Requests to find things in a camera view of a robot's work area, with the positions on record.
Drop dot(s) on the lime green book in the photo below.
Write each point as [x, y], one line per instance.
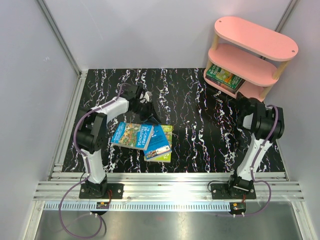
[166, 142]

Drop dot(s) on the green 104-Storey Treehouse book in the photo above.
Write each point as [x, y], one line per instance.
[219, 73]

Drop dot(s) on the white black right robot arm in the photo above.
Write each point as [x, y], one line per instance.
[266, 124]

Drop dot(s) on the aluminium rail frame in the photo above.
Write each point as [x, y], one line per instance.
[69, 166]

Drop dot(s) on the blue 26-Storey Treehouse book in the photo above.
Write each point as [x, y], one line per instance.
[132, 135]

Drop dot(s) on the black marble pattern mat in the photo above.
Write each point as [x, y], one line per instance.
[205, 136]

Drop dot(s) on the white slotted cable duct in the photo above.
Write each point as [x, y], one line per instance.
[144, 206]

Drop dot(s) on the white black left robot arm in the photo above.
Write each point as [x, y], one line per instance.
[91, 128]

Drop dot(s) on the right corner aluminium post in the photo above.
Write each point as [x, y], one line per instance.
[286, 15]

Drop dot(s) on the left corner aluminium post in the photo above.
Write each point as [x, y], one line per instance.
[58, 35]

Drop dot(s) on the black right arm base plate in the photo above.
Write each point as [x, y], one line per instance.
[221, 191]

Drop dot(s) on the corner aluminium post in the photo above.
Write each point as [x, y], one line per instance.
[286, 15]
[58, 35]

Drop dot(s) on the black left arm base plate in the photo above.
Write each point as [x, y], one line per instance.
[115, 191]

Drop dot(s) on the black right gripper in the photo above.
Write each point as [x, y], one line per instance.
[240, 99]

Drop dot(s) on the pink three-tier shelf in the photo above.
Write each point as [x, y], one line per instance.
[255, 53]

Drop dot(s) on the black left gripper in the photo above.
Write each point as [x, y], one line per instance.
[149, 117]

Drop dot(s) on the blue back-cover book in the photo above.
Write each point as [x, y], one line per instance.
[157, 143]

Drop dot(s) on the Tale of Two Cities book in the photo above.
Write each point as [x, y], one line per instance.
[231, 84]

